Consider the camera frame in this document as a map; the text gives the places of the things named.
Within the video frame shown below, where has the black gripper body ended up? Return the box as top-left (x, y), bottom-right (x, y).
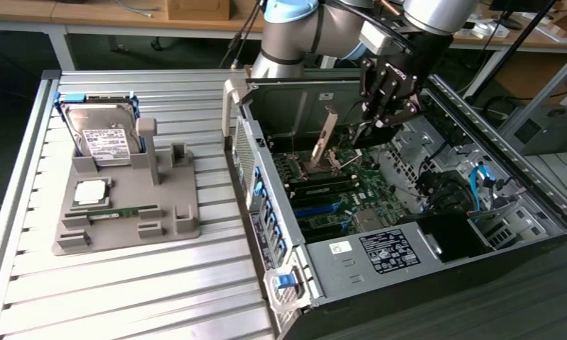
top-left (362, 31), bottom-right (455, 107)

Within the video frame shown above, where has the black graphics card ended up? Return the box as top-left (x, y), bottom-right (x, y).
top-left (310, 105), bottom-right (394, 168)

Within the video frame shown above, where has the silver drive cage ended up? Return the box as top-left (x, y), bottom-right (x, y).
top-left (378, 88), bottom-right (468, 185)

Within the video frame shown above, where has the wooden desk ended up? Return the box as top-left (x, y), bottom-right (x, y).
top-left (448, 0), bottom-right (567, 55)
top-left (0, 0), bottom-right (266, 72)

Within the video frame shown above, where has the metal socket cover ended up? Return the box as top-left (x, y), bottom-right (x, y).
top-left (328, 144), bottom-right (363, 167)

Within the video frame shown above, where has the small white box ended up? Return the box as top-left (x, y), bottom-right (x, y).
top-left (475, 21), bottom-right (510, 39)

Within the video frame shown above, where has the open PC case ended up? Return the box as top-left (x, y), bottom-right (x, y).
top-left (221, 69), bottom-right (567, 340)

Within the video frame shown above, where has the black tripod pole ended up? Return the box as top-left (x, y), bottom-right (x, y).
top-left (462, 0), bottom-right (559, 106)

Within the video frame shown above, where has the black monitor stand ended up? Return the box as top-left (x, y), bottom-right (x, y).
top-left (490, 0), bottom-right (526, 30)

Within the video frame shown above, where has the CPU socket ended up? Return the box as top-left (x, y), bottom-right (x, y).
top-left (295, 150), bottom-right (342, 179)

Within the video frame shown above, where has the green motherboard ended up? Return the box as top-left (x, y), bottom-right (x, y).
top-left (268, 134), bottom-right (407, 242)

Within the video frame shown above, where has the black RAM stick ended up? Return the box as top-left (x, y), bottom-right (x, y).
top-left (288, 179), bottom-right (356, 200)

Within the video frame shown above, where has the silver chipset heatsink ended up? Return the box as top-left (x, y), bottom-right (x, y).
top-left (356, 208), bottom-right (390, 230)

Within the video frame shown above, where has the blue expansion slot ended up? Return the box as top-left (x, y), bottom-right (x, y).
top-left (292, 202), bottom-right (344, 219)

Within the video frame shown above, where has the silver disk bay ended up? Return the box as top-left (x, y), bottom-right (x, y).
top-left (467, 203), bottom-right (538, 258)

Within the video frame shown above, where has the brown cardboard box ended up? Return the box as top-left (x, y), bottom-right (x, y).
top-left (164, 0), bottom-right (231, 21)

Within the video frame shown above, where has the silver power supply unit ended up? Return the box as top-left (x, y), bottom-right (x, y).
top-left (304, 226), bottom-right (443, 300)

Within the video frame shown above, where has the blue case latch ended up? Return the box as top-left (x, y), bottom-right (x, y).
top-left (271, 272), bottom-right (296, 292)

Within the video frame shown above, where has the hard disk in blue caddy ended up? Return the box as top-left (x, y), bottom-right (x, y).
top-left (53, 90), bottom-right (145, 168)

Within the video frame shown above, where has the green RAM stick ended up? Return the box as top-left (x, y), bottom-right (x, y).
top-left (65, 207), bottom-right (160, 220)

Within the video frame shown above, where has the grey plastic parts rack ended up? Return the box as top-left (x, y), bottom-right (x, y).
top-left (51, 116), bottom-right (203, 256)

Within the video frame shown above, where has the silver CPU chip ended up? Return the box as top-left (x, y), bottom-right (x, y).
top-left (73, 179), bottom-right (113, 207)

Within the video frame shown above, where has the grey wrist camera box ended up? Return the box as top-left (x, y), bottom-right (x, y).
top-left (358, 23), bottom-right (394, 56)

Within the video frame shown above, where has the blue SATA wire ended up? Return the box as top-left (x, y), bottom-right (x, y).
top-left (468, 161), bottom-right (497, 214)

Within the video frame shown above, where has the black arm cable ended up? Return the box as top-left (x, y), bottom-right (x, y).
top-left (219, 0), bottom-right (266, 69)

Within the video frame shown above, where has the black plastic duct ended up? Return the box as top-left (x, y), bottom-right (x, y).
top-left (400, 211), bottom-right (495, 264)

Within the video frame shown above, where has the grey network cable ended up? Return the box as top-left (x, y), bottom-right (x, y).
top-left (115, 0), bottom-right (167, 18)

